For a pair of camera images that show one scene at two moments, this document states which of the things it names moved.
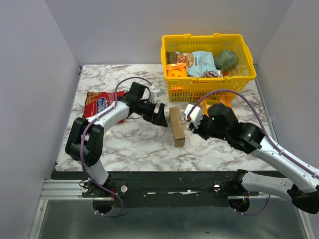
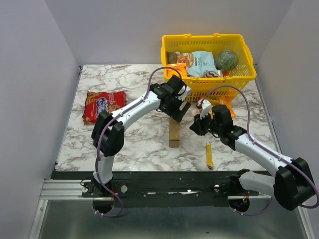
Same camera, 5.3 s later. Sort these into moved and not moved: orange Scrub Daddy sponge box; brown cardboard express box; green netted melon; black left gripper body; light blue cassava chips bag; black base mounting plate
Moved: brown cardboard express box; black left gripper body
Not moved: light blue cassava chips bag; green netted melon; black base mounting plate; orange Scrub Daddy sponge box
